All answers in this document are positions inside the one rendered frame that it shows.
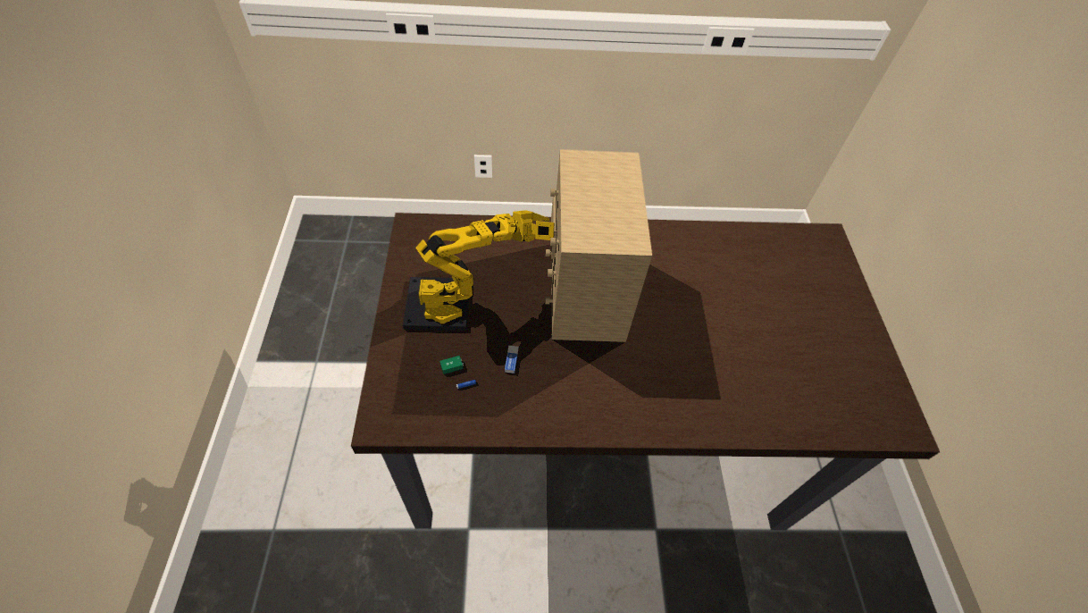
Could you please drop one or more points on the wooden chest of drawers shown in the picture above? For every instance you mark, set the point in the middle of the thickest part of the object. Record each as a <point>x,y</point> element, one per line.
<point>605,245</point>

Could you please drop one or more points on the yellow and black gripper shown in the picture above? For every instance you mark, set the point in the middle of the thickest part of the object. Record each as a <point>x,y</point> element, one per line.
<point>527,231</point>

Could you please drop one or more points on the blue and white eraser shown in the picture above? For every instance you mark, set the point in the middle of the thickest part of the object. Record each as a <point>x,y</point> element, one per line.
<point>511,359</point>

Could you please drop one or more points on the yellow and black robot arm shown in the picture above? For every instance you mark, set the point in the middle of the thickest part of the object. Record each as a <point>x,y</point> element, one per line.
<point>435,252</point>

